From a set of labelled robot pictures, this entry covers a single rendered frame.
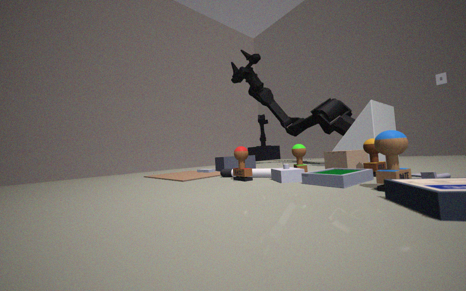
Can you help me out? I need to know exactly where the brown wooden stamp with green top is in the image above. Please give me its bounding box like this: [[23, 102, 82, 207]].
[[292, 144, 307, 172]]

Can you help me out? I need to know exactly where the brown rubber stamp with yellow top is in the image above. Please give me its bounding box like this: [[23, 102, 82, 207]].
[[363, 139, 386, 177]]

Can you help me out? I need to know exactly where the tan box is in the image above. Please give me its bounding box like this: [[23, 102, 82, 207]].
[[324, 150, 369, 169]]

